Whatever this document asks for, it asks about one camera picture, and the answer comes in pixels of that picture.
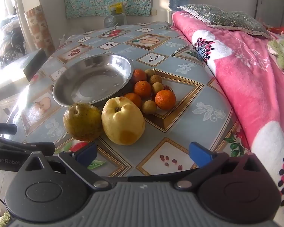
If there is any green floral pillow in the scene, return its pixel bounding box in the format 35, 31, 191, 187
178, 4, 273, 40

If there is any fruit print tablecloth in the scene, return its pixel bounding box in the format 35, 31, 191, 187
7, 21, 240, 178

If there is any red packet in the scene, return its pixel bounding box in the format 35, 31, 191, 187
268, 26, 284, 38

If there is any brick pattern column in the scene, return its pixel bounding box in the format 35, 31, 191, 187
24, 5, 56, 57

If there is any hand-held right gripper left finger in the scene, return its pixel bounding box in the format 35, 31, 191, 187
24, 142, 112, 190

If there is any pink floral blanket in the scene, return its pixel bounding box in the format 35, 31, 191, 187
171, 10, 284, 227

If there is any yellow apple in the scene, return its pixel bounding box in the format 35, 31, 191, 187
101, 96, 146, 146

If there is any stainless steel bowl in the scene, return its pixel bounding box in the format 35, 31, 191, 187
52, 54, 133, 107

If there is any green brown pear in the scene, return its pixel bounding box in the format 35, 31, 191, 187
63, 103, 104, 142

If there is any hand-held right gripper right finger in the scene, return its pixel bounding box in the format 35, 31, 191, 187
174, 142, 271, 190

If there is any orange tangerine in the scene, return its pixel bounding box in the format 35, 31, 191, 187
132, 69, 147, 83
124, 93, 142, 108
155, 89, 176, 110
134, 81, 152, 98

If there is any green white plush cloth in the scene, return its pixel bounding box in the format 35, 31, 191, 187
267, 37, 284, 71

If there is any clear plastic bottle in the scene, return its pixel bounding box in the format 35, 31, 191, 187
103, 2, 127, 28

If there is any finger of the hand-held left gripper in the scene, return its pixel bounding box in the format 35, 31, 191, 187
0, 134, 56, 157
0, 121, 18, 135

